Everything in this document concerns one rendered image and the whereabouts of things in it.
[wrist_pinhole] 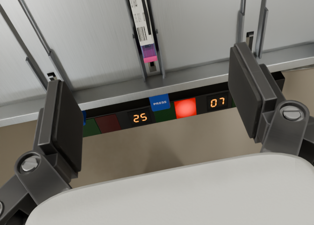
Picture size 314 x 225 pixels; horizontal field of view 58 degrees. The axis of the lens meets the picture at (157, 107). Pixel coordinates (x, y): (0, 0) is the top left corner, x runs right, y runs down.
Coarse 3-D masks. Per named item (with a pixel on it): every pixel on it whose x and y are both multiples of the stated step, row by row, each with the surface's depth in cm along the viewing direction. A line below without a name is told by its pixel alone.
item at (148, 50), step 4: (148, 44) 28; (152, 44) 28; (144, 48) 29; (148, 48) 29; (152, 48) 29; (144, 52) 29; (148, 52) 29; (152, 52) 29; (144, 56) 29; (148, 56) 29
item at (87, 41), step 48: (0, 0) 24; (48, 0) 25; (96, 0) 26; (192, 0) 27; (240, 0) 27; (288, 0) 28; (0, 48) 28; (48, 48) 28; (96, 48) 29; (192, 48) 31; (0, 96) 32
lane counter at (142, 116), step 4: (148, 108) 38; (128, 112) 39; (132, 112) 39; (136, 112) 39; (140, 112) 39; (144, 112) 39; (148, 112) 39; (128, 116) 39; (132, 116) 39; (136, 116) 39; (140, 116) 39; (144, 116) 40; (148, 116) 40; (132, 120) 40; (136, 120) 40; (140, 120) 40; (144, 120) 40; (148, 120) 40; (132, 124) 40; (136, 124) 41; (140, 124) 41
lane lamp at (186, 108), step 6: (174, 102) 38; (180, 102) 38; (186, 102) 38; (192, 102) 39; (180, 108) 39; (186, 108) 39; (192, 108) 40; (180, 114) 40; (186, 114) 40; (192, 114) 41
